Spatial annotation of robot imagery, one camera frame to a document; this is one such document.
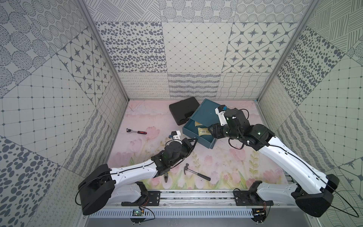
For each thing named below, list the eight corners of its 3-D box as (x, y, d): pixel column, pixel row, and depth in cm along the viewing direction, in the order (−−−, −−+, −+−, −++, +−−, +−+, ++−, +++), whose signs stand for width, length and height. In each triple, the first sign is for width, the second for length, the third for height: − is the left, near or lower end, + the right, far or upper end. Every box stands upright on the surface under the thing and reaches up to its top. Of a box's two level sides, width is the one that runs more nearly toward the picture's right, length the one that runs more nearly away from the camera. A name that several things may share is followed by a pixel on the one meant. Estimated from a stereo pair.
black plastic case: (177, 126, 104) (177, 122, 101) (168, 108, 116) (167, 105, 112) (205, 115, 111) (205, 111, 108) (193, 99, 123) (193, 96, 119)
